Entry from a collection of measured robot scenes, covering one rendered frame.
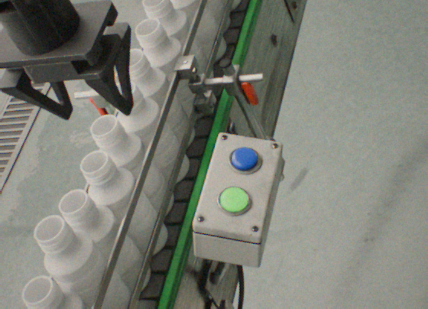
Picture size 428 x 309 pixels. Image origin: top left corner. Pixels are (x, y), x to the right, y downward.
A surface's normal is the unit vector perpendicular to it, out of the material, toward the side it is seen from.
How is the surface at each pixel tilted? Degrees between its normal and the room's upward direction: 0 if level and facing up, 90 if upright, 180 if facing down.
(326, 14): 0
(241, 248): 90
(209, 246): 90
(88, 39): 0
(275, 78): 90
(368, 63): 0
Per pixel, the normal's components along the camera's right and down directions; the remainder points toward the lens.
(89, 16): -0.34, -0.65
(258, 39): 0.91, -0.06
